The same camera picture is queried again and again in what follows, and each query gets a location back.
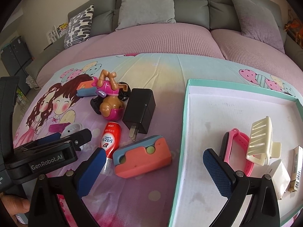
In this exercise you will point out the pink brown dog figure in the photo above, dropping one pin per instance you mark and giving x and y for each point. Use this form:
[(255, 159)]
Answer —
[(107, 84)]

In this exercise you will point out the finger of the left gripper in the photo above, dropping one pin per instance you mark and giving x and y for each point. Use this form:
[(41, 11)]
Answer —
[(79, 139), (45, 140)]

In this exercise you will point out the white magazine rack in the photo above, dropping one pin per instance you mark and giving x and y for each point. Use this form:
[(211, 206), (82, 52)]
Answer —
[(56, 32)]

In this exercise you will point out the white charger cube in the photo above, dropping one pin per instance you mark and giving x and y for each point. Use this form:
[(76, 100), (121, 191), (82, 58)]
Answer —
[(279, 176)]

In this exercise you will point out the dark cabinet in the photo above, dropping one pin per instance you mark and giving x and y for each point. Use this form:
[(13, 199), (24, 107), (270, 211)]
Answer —
[(16, 57)]

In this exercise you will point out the orange blue toy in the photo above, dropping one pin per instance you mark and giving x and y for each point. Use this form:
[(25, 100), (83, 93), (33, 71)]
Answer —
[(141, 157), (87, 88)]

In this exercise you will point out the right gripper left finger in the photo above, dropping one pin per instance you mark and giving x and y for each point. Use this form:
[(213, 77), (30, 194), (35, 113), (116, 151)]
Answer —
[(45, 209)]

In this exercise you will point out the pink smart watch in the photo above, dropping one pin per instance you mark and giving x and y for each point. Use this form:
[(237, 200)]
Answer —
[(234, 147)]

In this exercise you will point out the gold black patterned lighter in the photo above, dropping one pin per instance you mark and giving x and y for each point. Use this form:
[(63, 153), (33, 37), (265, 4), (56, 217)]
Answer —
[(296, 170)]

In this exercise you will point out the cream hair claw clip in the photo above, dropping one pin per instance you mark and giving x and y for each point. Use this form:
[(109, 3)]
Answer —
[(261, 147)]

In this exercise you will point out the orange bag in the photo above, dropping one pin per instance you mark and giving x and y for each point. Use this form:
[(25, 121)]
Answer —
[(294, 27)]

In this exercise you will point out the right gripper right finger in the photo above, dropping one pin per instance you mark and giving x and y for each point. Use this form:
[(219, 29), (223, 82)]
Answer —
[(263, 207)]

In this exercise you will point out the grey centre cushion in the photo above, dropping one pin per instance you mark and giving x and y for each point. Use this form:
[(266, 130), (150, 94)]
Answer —
[(142, 12)]

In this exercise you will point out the red small bottle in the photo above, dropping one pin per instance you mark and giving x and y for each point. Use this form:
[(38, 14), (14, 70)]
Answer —
[(110, 143)]

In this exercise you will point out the black wall charger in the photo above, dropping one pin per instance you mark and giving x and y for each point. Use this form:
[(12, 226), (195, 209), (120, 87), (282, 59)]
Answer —
[(139, 111)]

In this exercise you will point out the purple lighter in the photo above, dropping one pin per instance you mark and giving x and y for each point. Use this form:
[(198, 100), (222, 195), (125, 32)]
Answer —
[(57, 128)]

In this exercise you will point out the person's hand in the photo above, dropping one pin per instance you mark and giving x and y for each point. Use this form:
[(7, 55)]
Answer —
[(15, 205)]

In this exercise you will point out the grey purple right cushion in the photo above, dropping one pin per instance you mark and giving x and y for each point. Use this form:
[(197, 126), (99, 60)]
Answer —
[(257, 22)]

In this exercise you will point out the grey sofa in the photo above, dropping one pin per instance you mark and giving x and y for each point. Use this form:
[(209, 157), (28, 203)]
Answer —
[(203, 27)]

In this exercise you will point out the black white patterned cushion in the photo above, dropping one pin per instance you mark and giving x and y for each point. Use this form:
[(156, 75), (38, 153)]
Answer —
[(79, 27)]

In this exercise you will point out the cartoon couple blanket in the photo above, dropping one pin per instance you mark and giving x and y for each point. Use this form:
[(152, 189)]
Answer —
[(198, 99)]

